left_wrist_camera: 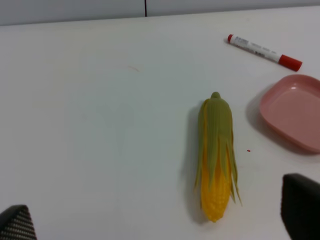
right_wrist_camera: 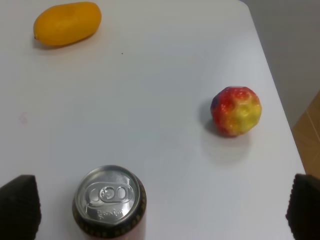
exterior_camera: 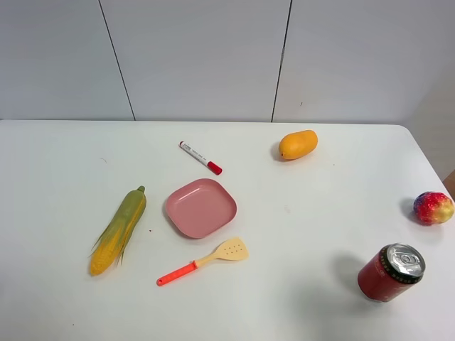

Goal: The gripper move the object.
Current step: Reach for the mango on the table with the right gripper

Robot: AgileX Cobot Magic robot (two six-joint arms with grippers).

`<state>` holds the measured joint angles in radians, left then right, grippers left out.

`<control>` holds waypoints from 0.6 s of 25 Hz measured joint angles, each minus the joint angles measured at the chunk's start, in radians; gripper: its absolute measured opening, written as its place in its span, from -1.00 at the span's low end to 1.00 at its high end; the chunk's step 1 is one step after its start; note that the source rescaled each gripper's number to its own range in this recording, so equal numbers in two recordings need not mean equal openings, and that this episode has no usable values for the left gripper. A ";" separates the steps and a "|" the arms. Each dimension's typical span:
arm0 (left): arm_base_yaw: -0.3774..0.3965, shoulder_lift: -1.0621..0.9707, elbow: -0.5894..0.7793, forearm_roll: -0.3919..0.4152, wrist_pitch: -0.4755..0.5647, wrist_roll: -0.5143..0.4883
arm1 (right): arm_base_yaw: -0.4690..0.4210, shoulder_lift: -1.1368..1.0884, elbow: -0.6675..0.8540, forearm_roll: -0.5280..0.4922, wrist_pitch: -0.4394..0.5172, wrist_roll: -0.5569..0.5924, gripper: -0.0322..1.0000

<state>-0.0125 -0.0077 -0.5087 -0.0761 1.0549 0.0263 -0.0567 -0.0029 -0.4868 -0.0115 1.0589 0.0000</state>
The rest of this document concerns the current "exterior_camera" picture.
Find orange yellow mango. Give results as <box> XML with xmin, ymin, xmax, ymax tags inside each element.
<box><xmin>279</xmin><ymin>130</ymin><xmax>319</xmax><ymax>161</ymax></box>

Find red capped white marker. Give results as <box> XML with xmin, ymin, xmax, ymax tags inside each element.
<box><xmin>179</xmin><ymin>141</ymin><xmax>223</xmax><ymax>175</ymax></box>

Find pink square plate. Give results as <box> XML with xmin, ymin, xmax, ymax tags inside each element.
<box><xmin>164</xmin><ymin>178</ymin><xmax>237</xmax><ymax>239</ymax></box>

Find yellow corn cob green husk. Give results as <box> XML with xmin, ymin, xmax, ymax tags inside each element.
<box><xmin>88</xmin><ymin>185</ymin><xmax>146</xmax><ymax>276</ymax></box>

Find red soda can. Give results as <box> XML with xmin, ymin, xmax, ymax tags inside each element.
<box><xmin>358</xmin><ymin>243</ymin><xmax>426</xmax><ymax>303</ymax></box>

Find red yellow apple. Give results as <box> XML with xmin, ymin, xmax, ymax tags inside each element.
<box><xmin>413</xmin><ymin>192</ymin><xmax>454</xmax><ymax>225</ymax></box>

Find beige spatula red handle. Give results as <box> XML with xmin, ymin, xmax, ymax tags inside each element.
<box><xmin>156</xmin><ymin>237</ymin><xmax>249</xmax><ymax>286</ymax></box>

